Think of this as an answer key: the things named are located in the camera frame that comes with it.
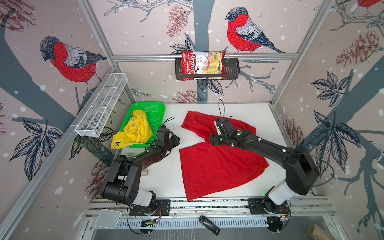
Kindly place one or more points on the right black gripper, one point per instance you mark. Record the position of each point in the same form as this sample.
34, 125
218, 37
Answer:
213, 137

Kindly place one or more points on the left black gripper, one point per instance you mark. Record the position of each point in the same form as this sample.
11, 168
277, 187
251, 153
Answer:
176, 141

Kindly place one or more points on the red shorts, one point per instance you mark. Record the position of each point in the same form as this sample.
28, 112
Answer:
207, 169

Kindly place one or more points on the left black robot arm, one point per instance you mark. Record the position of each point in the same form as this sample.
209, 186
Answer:
122, 183

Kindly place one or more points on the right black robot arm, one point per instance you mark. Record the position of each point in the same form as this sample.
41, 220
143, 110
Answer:
301, 170

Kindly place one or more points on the yellow shorts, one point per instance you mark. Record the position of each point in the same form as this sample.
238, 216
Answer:
136, 132

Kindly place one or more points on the green plastic tray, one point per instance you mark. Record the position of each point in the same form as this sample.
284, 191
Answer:
155, 115

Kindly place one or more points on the red cassava chips bag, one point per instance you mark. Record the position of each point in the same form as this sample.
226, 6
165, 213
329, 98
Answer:
202, 62

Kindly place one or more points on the black remote-like device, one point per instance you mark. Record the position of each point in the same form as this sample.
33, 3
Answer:
209, 225

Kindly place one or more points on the white square pad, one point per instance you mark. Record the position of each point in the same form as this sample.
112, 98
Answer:
108, 219

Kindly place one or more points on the wooden block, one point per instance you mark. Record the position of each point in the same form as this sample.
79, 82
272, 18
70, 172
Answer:
317, 233

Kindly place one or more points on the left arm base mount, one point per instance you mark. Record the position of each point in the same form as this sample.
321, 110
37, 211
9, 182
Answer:
156, 207

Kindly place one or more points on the black wall basket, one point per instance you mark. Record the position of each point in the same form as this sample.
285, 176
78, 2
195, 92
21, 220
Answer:
231, 66

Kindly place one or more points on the white wire mesh basket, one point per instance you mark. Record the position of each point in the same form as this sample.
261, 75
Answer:
96, 116

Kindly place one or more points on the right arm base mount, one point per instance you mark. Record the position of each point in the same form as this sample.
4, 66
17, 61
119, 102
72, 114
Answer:
264, 205

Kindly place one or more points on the aluminium rail base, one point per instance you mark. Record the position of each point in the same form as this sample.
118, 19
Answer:
224, 213

